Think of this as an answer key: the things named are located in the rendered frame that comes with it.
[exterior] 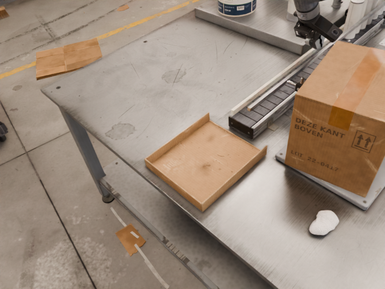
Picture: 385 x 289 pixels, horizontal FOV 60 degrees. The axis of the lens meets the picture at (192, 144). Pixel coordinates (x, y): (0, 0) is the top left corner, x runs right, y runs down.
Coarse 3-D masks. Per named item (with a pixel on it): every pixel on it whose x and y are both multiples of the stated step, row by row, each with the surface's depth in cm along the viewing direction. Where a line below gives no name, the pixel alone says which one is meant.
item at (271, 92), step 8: (376, 8) 145; (368, 16) 141; (360, 24) 139; (344, 32) 134; (336, 40) 130; (328, 48) 127; (304, 64) 121; (296, 72) 118; (272, 88) 112; (264, 96) 110; (256, 104) 108
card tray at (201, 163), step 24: (168, 144) 113; (192, 144) 115; (216, 144) 114; (240, 144) 113; (168, 168) 109; (192, 168) 108; (216, 168) 107; (240, 168) 106; (192, 192) 101; (216, 192) 97
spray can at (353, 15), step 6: (354, 0) 134; (360, 0) 133; (354, 6) 135; (360, 6) 134; (348, 12) 138; (354, 12) 136; (360, 12) 136; (348, 18) 139; (354, 18) 138; (348, 24) 140; (354, 30) 141; (348, 36) 143; (354, 36) 144
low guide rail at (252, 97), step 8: (344, 24) 147; (328, 40) 141; (312, 48) 136; (304, 56) 133; (296, 64) 130; (280, 72) 126; (288, 72) 129; (272, 80) 123; (264, 88) 121; (248, 96) 118; (256, 96) 120; (240, 104) 115; (232, 112) 114
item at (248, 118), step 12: (384, 12) 159; (372, 24) 152; (360, 36) 146; (300, 72) 131; (276, 84) 127; (288, 84) 127; (276, 96) 122; (288, 96) 122; (264, 108) 118; (240, 120) 115; (252, 120) 114
